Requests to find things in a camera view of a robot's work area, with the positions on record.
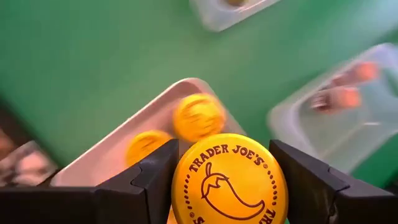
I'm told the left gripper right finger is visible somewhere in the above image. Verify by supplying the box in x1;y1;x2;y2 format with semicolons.
268;139;398;224

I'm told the clear plastic bin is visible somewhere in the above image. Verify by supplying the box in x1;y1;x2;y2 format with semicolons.
188;0;282;33
266;42;398;175

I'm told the white plastic bin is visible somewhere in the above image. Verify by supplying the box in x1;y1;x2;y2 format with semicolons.
49;77;248;189

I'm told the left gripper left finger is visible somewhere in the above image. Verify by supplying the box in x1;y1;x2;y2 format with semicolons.
93;138;180;224

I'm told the yellow lid in tray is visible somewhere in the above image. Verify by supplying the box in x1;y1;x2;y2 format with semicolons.
172;92;227;144

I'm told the pink-lidded spice jar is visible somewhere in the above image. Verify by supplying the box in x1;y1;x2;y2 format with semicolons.
310;86;364;114
328;60;381;90

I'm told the yellow Trader Joe's lid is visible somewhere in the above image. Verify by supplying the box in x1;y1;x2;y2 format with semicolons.
125;129;174;168
170;133;289;224

